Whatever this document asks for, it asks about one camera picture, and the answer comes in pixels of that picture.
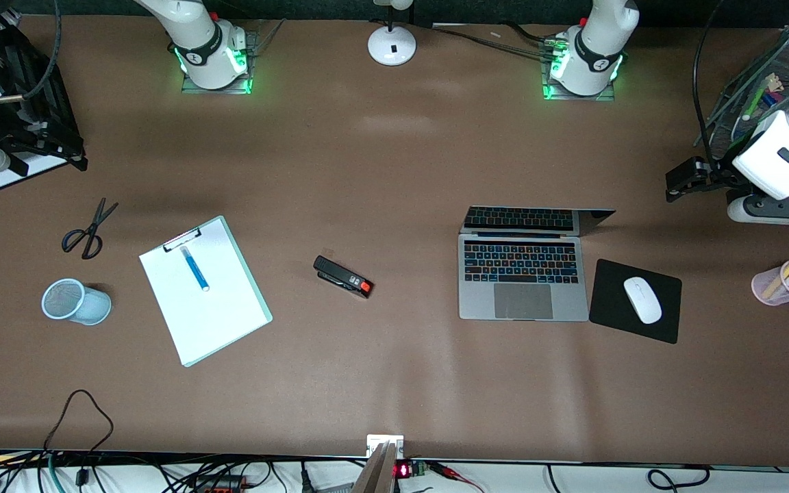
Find white paper sheet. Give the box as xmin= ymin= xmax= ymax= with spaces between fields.
xmin=139 ymin=219 xmax=266 ymax=364

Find teal cable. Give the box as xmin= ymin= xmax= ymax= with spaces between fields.
xmin=44 ymin=451 xmax=68 ymax=493

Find white computer mouse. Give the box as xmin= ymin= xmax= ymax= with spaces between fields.
xmin=623 ymin=276 xmax=663 ymax=325

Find black arm base cable bundle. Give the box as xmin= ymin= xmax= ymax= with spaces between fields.
xmin=427 ymin=21 xmax=563 ymax=61

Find black red stapler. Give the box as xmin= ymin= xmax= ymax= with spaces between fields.
xmin=312 ymin=255 xmax=374 ymax=300

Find blue mesh pen cup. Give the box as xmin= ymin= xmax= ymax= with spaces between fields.
xmin=41 ymin=278 xmax=112 ymax=327

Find blue marker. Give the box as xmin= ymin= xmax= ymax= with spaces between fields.
xmin=179 ymin=246 xmax=211 ymax=292

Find black mouse pad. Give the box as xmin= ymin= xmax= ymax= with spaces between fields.
xmin=588 ymin=258 xmax=683 ymax=345

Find green pen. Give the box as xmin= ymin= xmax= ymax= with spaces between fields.
xmin=741 ymin=81 xmax=773 ymax=123

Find black hanging arm cable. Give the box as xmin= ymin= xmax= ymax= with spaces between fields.
xmin=692 ymin=0 xmax=734 ymax=168

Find silver laptop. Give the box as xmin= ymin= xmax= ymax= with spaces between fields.
xmin=458 ymin=205 xmax=616 ymax=323

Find white round stand base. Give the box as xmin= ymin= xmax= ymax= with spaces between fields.
xmin=366 ymin=0 xmax=418 ymax=68

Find black looped cable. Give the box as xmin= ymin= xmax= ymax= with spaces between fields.
xmin=41 ymin=388 xmax=115 ymax=456

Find circuit board red display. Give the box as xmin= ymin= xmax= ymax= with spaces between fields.
xmin=394 ymin=459 xmax=431 ymax=481

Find yellow highlighter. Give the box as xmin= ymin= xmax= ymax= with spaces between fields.
xmin=763 ymin=266 xmax=789 ymax=301

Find black coiled cable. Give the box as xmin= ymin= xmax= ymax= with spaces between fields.
xmin=647 ymin=464 xmax=712 ymax=492

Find teal clipboard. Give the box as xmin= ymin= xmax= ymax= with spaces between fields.
xmin=138 ymin=215 xmax=274 ymax=368

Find grey wire mesh organizer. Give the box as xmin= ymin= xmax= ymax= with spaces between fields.
xmin=697 ymin=27 xmax=789 ymax=149

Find black scissors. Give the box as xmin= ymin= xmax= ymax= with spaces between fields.
xmin=61 ymin=198 xmax=120 ymax=260

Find red wire pair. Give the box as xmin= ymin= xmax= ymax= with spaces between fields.
xmin=427 ymin=462 xmax=486 ymax=493

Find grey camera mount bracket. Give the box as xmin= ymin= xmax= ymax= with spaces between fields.
xmin=349 ymin=434 xmax=406 ymax=493

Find pink mesh pen cup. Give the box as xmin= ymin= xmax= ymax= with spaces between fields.
xmin=751 ymin=263 xmax=789 ymax=307

